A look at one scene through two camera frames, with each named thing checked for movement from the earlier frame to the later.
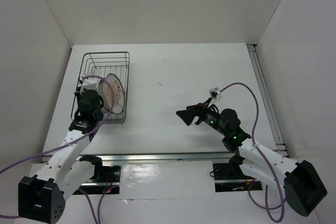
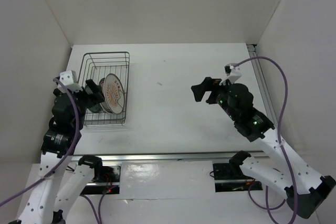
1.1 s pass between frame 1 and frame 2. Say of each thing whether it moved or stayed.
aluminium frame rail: stayed
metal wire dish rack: stayed
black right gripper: moved
